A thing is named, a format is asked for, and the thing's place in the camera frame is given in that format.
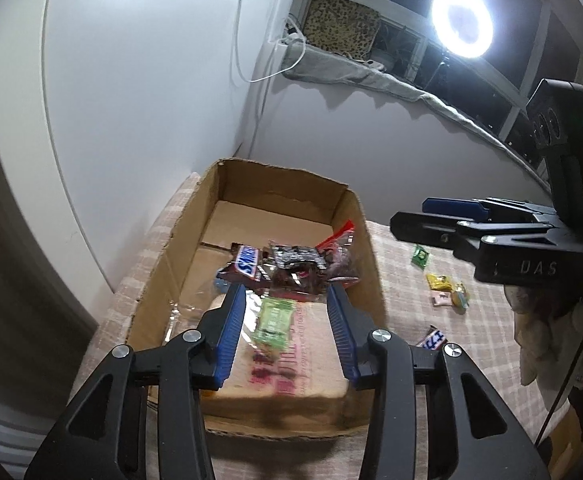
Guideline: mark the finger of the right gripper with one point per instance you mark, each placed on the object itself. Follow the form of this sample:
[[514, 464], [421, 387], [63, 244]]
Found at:
[[421, 229], [454, 208]]

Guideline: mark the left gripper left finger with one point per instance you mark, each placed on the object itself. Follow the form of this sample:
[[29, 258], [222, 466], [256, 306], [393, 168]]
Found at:
[[102, 432]]

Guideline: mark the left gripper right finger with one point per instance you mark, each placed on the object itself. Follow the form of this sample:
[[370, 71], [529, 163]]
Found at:
[[472, 433]]

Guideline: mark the red-ended dates snack packet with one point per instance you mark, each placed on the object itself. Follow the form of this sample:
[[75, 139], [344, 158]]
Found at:
[[336, 252]]

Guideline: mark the red-topped dark snack packet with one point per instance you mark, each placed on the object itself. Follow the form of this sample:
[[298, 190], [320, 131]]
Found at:
[[306, 283]]

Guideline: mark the packaged sliced bread loaf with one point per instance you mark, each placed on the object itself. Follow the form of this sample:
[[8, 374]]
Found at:
[[298, 390]]

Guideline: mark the light green candy packet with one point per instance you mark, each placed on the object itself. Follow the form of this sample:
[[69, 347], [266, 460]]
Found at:
[[273, 325]]

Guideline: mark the brown Snickers bar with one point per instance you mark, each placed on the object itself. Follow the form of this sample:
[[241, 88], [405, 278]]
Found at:
[[245, 268]]

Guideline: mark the black patterned candy wrapper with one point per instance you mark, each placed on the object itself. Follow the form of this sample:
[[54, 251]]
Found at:
[[289, 257]]

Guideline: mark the right gloved hand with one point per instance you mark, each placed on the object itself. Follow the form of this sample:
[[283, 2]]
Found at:
[[548, 330]]

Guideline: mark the green candy wrapper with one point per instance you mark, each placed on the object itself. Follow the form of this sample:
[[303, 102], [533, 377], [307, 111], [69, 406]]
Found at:
[[420, 257]]

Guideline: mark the yellow candy wrapper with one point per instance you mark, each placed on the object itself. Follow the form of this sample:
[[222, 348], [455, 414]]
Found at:
[[439, 282]]

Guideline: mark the pink candy wrapper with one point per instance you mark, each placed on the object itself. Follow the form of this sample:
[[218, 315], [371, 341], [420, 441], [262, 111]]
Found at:
[[441, 299]]

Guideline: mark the pink plaid tablecloth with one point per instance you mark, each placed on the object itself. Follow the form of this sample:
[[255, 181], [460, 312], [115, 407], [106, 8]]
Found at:
[[147, 406]]

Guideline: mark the green blue jelly cup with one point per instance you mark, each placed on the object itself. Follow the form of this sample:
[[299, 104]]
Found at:
[[460, 296]]

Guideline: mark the blue-label Snickers bar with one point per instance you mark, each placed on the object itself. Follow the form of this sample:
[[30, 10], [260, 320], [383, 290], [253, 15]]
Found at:
[[433, 340]]

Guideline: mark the brown cardboard box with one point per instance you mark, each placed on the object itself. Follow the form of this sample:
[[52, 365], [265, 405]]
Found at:
[[286, 235]]

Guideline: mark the grey cloth on sill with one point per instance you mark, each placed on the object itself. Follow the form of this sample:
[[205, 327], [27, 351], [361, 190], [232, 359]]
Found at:
[[305, 63]]

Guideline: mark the leopard print cushion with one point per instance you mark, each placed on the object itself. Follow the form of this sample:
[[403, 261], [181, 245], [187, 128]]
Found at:
[[342, 27]]

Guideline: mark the black tracking camera box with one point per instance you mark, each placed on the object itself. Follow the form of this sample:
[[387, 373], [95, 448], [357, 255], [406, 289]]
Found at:
[[555, 111]]

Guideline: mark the ring light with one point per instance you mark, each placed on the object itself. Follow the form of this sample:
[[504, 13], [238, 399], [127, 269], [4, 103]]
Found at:
[[464, 27]]

